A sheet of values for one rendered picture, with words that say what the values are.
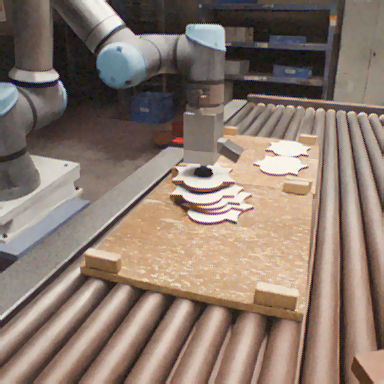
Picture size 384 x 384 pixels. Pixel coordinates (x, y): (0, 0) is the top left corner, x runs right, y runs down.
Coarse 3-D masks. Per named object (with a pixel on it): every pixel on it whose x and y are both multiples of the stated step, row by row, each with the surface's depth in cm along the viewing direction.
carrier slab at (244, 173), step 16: (240, 144) 118; (256, 144) 118; (304, 144) 118; (224, 160) 104; (240, 160) 104; (256, 160) 104; (304, 160) 104; (240, 176) 93; (256, 176) 93; (272, 176) 93; (304, 176) 93
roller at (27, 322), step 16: (240, 112) 168; (80, 256) 65; (64, 272) 60; (48, 288) 56; (64, 288) 57; (32, 304) 52; (48, 304) 53; (16, 320) 49; (32, 320) 50; (0, 336) 46; (16, 336) 47; (0, 352) 45; (16, 352) 47; (0, 368) 44
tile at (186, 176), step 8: (176, 168) 84; (184, 168) 84; (192, 168) 84; (216, 168) 84; (224, 168) 84; (232, 168) 84; (184, 176) 79; (192, 176) 79; (216, 176) 80; (224, 176) 80; (184, 184) 77; (192, 184) 76; (200, 184) 76; (208, 184) 76; (216, 184) 76; (224, 184) 78; (232, 184) 78
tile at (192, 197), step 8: (176, 184) 81; (176, 192) 76; (184, 192) 76; (192, 192) 76; (200, 192) 76; (208, 192) 76; (216, 192) 76; (224, 192) 76; (184, 200) 74; (192, 200) 73; (200, 200) 73; (208, 200) 73; (216, 200) 73
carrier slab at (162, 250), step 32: (160, 192) 85; (256, 192) 84; (128, 224) 71; (160, 224) 71; (192, 224) 71; (224, 224) 71; (256, 224) 71; (288, 224) 71; (128, 256) 61; (160, 256) 61; (192, 256) 61; (224, 256) 61; (256, 256) 61; (288, 256) 61; (160, 288) 55; (192, 288) 54; (224, 288) 54
